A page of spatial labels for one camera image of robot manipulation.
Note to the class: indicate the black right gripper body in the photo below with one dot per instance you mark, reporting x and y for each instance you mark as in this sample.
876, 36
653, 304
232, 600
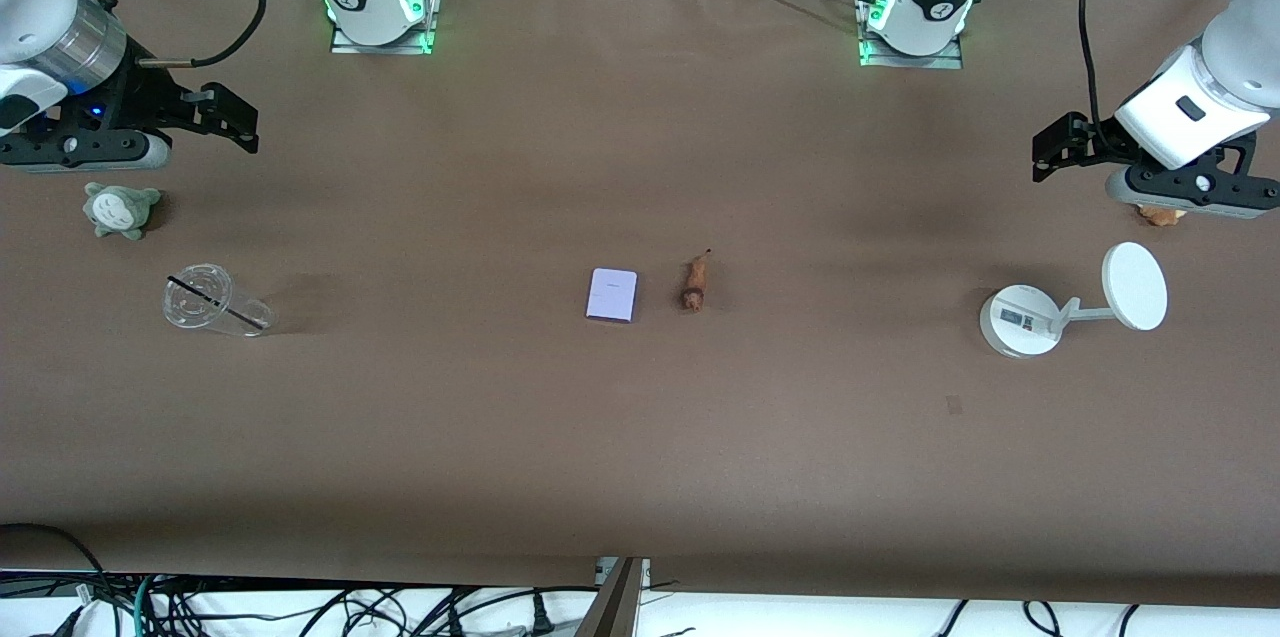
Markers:
140, 101

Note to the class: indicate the brown lion statue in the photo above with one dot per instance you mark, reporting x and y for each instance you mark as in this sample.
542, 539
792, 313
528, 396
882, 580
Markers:
692, 282

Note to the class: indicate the lavender small box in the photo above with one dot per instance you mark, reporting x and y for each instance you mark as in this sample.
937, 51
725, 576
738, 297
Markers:
612, 295

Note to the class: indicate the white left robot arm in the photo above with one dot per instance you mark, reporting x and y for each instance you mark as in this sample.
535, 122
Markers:
1190, 107

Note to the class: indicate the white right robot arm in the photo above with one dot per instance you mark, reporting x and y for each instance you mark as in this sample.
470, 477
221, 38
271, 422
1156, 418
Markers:
40, 17

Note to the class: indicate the small brown plush toy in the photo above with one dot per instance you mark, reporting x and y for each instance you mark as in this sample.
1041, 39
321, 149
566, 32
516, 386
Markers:
1162, 215

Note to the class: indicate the grey-green totoro plush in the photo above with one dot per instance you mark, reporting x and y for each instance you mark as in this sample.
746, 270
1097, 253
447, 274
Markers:
120, 212

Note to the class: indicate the white round desk stand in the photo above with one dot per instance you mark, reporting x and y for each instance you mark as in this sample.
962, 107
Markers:
1020, 322

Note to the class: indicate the black drinking straw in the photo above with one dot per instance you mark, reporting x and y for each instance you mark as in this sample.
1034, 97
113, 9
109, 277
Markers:
215, 301

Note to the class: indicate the clear plastic cup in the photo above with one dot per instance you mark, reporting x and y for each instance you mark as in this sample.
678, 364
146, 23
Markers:
190, 312

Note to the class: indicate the brown table cover sheet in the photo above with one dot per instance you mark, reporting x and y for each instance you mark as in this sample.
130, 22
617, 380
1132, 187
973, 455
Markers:
640, 437

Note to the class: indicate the brown table support beam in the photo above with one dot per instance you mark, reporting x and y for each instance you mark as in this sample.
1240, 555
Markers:
610, 612

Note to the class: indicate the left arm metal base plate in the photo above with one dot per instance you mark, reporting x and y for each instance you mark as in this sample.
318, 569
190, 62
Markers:
940, 62

